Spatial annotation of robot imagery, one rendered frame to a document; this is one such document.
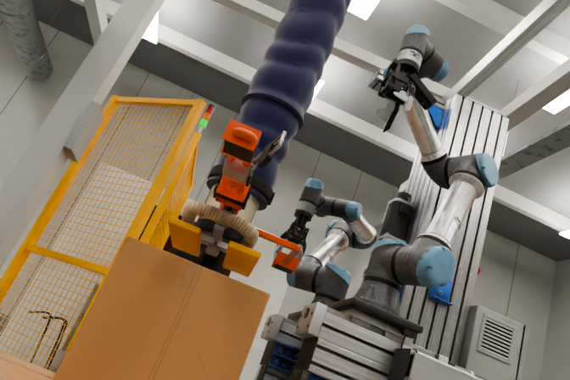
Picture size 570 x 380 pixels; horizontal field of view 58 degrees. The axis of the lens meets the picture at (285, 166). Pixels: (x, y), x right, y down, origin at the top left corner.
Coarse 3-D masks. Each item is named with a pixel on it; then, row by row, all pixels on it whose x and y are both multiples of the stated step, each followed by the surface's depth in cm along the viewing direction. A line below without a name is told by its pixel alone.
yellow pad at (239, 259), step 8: (232, 248) 149; (240, 248) 149; (248, 248) 150; (232, 256) 159; (240, 256) 155; (248, 256) 151; (256, 256) 149; (224, 264) 174; (232, 264) 169; (240, 264) 165; (248, 264) 161; (240, 272) 177; (248, 272) 172
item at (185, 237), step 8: (176, 224) 149; (184, 224) 149; (176, 232) 157; (184, 232) 153; (192, 232) 150; (200, 232) 151; (176, 240) 167; (184, 240) 163; (192, 240) 159; (200, 240) 161; (176, 248) 178; (184, 248) 174; (192, 248) 169
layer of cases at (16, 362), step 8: (0, 352) 163; (0, 360) 143; (8, 360) 150; (16, 360) 158; (24, 360) 166; (0, 368) 128; (8, 368) 134; (16, 368) 140; (24, 368) 147; (32, 368) 155; (40, 368) 163; (0, 376) 116; (8, 376) 121; (16, 376) 126; (24, 376) 132; (32, 376) 138; (40, 376) 145; (48, 376) 152
